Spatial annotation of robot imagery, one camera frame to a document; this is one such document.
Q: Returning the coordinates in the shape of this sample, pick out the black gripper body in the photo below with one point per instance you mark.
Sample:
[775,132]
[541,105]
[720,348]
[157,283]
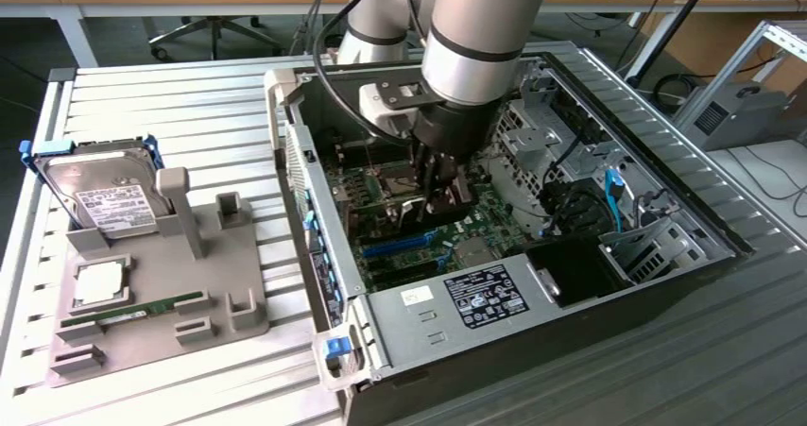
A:
[456,128]

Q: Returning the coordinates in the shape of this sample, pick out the low-profile graphics card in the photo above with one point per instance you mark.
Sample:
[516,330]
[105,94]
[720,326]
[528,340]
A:
[406,216]

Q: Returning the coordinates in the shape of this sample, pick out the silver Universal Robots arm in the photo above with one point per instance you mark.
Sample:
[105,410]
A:
[472,43]

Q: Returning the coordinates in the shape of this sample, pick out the CPU socket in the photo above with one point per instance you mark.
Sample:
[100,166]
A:
[393,180]

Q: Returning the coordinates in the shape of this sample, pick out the green motherboard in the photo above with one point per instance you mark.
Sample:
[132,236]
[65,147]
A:
[488,209]

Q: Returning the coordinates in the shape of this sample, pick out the thin socket locking lever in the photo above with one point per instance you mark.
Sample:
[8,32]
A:
[369,149]

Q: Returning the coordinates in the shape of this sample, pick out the silver drive cage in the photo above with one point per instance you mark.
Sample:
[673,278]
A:
[522,142]

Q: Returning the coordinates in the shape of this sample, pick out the square chipset heatsink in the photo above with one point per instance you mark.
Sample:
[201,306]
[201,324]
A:
[476,252]

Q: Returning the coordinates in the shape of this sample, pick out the blue expansion slot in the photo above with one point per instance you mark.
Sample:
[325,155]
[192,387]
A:
[397,245]

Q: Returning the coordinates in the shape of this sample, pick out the black expansion slot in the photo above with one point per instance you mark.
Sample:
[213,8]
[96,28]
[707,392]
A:
[402,269]

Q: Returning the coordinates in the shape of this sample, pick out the silver power supply with label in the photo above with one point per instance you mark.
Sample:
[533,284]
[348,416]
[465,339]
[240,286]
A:
[416,331]

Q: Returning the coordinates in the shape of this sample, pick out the silver disk bay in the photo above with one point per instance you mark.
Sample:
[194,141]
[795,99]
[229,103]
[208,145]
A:
[649,256]

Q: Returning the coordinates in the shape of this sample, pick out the wooden desk with side panel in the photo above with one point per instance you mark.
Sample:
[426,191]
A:
[598,1]

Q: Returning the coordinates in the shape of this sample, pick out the open black PC case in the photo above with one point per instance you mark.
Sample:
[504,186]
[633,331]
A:
[504,374]

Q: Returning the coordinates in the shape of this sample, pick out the black tripod pole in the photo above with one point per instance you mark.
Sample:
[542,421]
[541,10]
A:
[676,20]

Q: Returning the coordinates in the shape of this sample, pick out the office chair base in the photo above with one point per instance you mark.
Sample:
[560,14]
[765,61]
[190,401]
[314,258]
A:
[213,29]

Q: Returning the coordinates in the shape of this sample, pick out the grey computer tower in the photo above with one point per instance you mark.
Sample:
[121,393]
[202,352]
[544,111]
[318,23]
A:
[737,119]

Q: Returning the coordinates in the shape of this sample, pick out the grey parts rack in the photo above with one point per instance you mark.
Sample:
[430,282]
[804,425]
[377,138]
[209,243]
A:
[150,275]

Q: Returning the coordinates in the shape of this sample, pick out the hard disk in blue caddy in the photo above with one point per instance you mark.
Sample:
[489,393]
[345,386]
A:
[94,180]

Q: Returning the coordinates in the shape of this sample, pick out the green RAM stick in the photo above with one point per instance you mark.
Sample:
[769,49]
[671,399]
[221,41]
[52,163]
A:
[132,310]

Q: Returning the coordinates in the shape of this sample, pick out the silver CPU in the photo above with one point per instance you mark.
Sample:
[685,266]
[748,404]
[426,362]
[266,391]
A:
[98,284]

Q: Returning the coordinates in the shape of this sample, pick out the white wrist camera with mount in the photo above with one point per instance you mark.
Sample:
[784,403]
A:
[377,109]

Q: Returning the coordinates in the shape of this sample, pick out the aluminium profile frame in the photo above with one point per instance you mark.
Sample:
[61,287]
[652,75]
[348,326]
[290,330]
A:
[735,62]

